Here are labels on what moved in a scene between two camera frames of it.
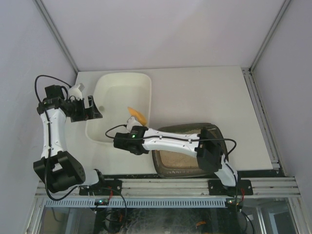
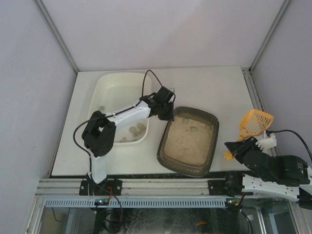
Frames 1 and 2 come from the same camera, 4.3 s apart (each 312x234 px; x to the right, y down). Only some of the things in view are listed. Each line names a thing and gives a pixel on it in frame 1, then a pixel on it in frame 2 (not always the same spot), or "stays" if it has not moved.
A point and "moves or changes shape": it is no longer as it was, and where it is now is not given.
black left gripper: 86,110 to 166,113
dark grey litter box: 171,164 moves or changes shape
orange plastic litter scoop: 135,113 moves or changes shape
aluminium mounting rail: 276,187 stays
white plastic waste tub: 114,92 stays
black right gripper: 119,144 to 242,150
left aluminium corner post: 54,29 stays
